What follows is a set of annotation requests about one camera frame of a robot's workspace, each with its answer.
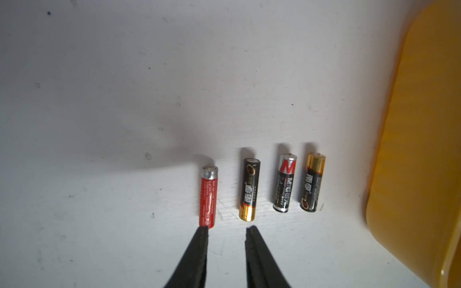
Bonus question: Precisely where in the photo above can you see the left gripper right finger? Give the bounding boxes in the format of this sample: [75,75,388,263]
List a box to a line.
[245,226,290,288]

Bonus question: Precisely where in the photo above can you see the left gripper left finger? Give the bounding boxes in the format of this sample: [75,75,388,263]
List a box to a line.
[164,226,209,288]

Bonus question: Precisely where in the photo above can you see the red white battery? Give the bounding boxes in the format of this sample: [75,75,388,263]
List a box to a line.
[199,164,218,229]

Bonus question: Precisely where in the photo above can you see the black red silver battery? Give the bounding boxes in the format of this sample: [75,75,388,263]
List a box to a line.
[273,153,297,213]

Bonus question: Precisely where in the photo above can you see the black gold battery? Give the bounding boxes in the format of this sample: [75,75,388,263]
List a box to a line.
[300,152,326,212]

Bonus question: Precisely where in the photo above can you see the yellow plastic storage tray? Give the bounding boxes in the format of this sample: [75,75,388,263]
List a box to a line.
[366,1,461,288]

